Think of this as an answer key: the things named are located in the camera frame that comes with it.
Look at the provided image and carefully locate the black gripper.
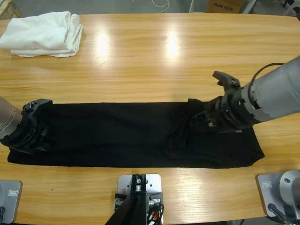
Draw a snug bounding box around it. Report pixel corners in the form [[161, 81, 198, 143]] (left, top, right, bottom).
[[0, 110, 55, 156], [189, 87, 256, 135]]

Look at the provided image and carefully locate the black Unitree polo shirt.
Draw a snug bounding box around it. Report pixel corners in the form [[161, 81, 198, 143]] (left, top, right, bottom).
[[7, 98, 266, 169]]

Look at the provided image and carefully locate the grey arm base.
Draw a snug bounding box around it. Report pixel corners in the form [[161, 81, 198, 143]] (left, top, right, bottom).
[[0, 180, 23, 225], [255, 170, 300, 218]]

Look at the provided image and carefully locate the white folded cloth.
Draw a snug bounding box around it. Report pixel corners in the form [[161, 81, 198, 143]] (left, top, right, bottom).
[[0, 11, 84, 58]]

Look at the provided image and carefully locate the AUX cardboard box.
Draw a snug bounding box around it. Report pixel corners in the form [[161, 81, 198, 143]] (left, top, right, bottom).
[[205, 0, 242, 14]]

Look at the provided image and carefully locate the grey metal leg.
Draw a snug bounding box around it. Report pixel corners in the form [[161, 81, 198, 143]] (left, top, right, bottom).
[[241, 0, 256, 14]]

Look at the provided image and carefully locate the wooden pallet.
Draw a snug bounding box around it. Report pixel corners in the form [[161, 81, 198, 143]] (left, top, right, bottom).
[[0, 0, 24, 21]]

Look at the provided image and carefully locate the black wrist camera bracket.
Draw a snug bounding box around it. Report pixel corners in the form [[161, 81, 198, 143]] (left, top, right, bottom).
[[22, 98, 53, 114], [212, 70, 240, 94]]

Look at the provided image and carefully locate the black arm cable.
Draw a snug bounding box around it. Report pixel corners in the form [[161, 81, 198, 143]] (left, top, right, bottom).
[[250, 62, 285, 85]]

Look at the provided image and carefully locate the white mount block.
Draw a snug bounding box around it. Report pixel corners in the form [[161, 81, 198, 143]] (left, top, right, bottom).
[[117, 173, 164, 225]]

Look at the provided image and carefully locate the black cable at mount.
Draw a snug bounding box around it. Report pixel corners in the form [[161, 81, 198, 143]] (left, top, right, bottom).
[[146, 203, 165, 225]]

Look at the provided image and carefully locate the orange cable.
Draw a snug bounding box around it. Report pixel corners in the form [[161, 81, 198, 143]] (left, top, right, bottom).
[[147, 209, 165, 225]]

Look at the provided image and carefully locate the white floor cable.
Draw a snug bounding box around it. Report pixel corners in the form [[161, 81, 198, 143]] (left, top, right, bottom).
[[152, 0, 170, 11]]

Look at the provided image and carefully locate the dark camera post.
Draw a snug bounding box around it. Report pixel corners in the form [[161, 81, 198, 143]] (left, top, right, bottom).
[[104, 173, 148, 225]]

